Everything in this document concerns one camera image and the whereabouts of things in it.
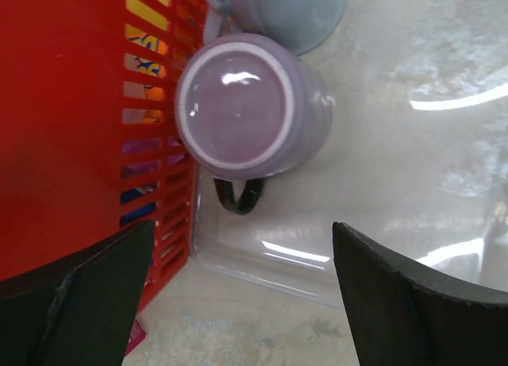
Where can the red plastic shopping basket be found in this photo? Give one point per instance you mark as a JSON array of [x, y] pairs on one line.
[[72, 173]]

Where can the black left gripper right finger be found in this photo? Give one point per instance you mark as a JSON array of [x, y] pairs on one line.
[[401, 312]]

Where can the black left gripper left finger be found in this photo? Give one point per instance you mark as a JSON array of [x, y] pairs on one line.
[[80, 309]]

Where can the pink purple packet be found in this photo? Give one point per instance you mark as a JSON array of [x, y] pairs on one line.
[[137, 335]]

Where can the clear plastic tray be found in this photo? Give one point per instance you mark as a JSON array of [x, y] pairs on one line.
[[416, 159]]

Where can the orange snack packet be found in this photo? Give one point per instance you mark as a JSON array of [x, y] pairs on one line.
[[143, 65]]

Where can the light grey mug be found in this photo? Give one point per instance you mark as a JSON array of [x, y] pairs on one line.
[[298, 25]]

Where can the lilac grey mug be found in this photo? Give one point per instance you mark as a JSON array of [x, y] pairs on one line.
[[247, 109]]

